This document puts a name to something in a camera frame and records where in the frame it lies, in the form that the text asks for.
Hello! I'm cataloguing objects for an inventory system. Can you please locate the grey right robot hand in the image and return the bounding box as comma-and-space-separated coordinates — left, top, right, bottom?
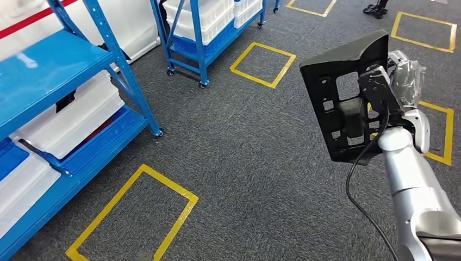
388, 49, 426, 108

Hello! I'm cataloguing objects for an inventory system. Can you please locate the black plastic panel part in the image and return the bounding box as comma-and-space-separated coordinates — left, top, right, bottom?
300, 29, 406, 166

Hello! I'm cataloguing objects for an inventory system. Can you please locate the blue wheeled shelf cart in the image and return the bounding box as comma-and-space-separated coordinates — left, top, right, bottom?
149, 0, 282, 89

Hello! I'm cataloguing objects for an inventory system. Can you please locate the blue metal shelf rack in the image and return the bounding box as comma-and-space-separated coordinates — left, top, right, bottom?
0, 0, 164, 261

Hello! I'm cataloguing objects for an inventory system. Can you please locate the yellow floor tape square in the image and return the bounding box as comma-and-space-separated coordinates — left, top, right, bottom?
367, 101, 455, 166
65, 164, 200, 261

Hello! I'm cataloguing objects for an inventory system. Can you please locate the black wheeled stand base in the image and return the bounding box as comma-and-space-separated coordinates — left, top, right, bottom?
363, 0, 389, 20

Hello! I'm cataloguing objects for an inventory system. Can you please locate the white plastic crate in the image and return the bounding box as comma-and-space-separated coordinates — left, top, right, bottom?
233, 0, 264, 29
0, 154, 61, 239
163, 0, 235, 46

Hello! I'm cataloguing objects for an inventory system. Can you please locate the white car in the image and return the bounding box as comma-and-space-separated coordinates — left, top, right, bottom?
0, 0, 161, 71

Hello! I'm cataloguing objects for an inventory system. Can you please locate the red object under bin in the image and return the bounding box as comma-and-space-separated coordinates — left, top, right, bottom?
80, 118, 116, 142

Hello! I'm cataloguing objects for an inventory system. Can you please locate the large white plastic bin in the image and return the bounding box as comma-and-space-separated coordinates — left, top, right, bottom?
10, 70, 126, 160

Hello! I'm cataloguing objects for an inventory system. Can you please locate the red barrier belt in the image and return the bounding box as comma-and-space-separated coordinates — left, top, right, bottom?
0, 0, 78, 40

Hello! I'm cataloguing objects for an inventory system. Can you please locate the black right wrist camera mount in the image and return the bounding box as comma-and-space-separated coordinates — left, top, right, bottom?
357, 65, 405, 116

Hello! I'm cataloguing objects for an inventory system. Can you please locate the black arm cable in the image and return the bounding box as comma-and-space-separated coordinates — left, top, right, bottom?
345, 102, 401, 261

